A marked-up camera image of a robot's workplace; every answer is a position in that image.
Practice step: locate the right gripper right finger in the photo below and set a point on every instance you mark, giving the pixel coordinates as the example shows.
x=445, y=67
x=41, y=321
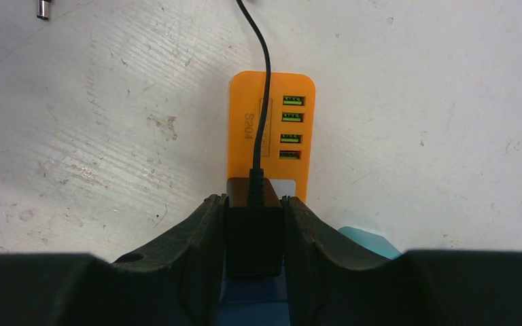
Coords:
x=331, y=280

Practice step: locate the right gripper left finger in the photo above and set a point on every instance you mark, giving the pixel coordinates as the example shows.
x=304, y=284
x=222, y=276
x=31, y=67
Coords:
x=174, y=279

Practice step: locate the teal power strip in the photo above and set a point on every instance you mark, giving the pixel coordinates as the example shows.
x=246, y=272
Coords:
x=373, y=242

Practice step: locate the blue plug adapter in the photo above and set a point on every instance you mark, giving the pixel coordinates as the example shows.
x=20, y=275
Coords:
x=254, y=302

